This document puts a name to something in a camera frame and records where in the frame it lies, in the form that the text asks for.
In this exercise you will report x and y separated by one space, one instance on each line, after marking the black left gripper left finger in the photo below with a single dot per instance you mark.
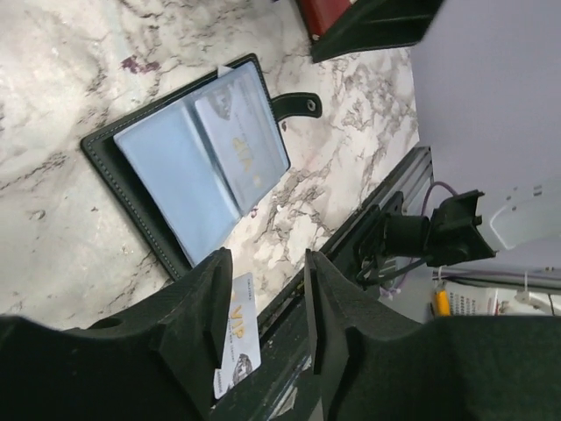
152 361

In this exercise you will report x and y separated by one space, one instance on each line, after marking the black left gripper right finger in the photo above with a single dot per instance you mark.
379 365

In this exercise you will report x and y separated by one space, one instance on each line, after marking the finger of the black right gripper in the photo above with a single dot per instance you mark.
376 25

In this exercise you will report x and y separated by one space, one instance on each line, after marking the silver VIP credit card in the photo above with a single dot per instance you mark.
241 355

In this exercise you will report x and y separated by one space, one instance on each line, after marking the black leather card holder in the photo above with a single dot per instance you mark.
159 164

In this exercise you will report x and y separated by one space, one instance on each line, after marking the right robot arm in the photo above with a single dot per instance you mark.
487 85

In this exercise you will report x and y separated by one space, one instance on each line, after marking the red leather card holder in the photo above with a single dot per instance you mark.
320 15

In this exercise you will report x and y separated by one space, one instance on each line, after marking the aluminium extrusion rail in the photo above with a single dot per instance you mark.
412 176

